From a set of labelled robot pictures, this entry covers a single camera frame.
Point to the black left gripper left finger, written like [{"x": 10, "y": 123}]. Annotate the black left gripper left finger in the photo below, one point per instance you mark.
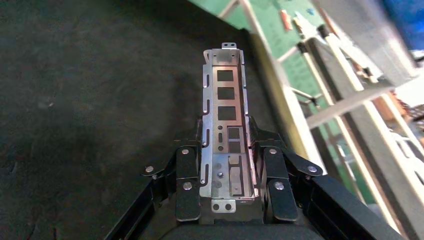
[{"x": 188, "y": 198}]

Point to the blue plastic bin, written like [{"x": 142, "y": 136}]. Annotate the blue plastic bin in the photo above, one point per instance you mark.
[{"x": 407, "y": 20}]

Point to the silver perforated metal channel part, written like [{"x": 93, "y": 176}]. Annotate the silver perforated metal channel part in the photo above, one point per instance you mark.
[{"x": 212, "y": 99}]

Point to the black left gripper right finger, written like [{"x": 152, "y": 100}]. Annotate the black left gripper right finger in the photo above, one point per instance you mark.
[{"x": 281, "y": 198}]

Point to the aluminium frame structure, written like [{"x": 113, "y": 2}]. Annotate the aluminium frame structure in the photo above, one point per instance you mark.
[{"x": 381, "y": 159}]

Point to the red floor object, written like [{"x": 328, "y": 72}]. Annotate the red floor object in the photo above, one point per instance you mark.
[{"x": 285, "y": 20}]

